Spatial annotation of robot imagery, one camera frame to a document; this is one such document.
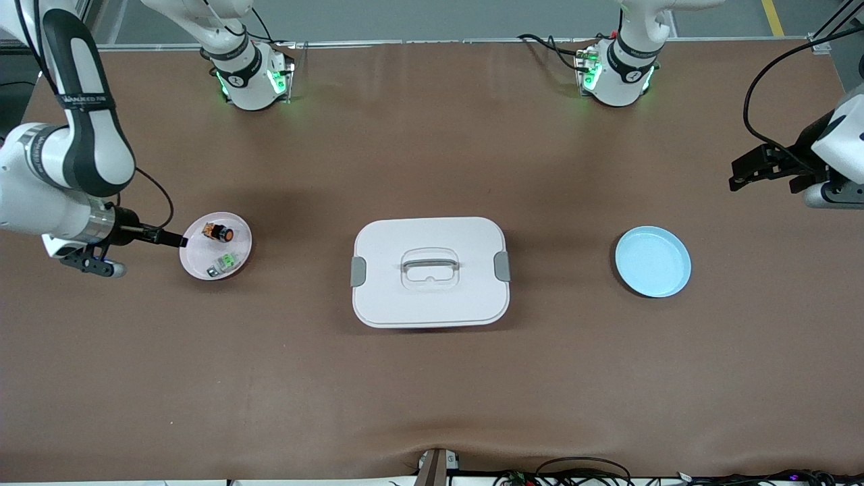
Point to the white lidded storage box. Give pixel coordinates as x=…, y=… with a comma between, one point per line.
x=432, y=304

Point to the orange and black push-button switch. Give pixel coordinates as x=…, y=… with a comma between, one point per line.
x=219, y=233

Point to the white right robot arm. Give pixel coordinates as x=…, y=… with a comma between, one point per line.
x=34, y=196

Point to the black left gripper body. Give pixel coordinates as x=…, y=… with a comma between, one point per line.
x=800, y=145

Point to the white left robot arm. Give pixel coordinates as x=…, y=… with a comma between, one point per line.
x=621, y=81

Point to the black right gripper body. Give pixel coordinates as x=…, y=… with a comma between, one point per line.
x=127, y=225

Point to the front camera mount bracket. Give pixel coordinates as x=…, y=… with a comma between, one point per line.
x=435, y=469

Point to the silver table edge rail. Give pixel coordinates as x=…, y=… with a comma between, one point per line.
x=439, y=42

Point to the grey box latch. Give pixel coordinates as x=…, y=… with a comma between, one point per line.
x=358, y=271
x=502, y=266

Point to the aluminium frame profile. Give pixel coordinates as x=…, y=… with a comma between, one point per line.
x=837, y=19
x=84, y=8

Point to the light blue round plate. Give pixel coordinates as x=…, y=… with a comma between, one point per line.
x=651, y=263

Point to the green and clear push-button switch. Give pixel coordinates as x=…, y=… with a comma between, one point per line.
x=229, y=260

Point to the pink round plate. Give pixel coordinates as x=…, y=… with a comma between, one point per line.
x=196, y=260

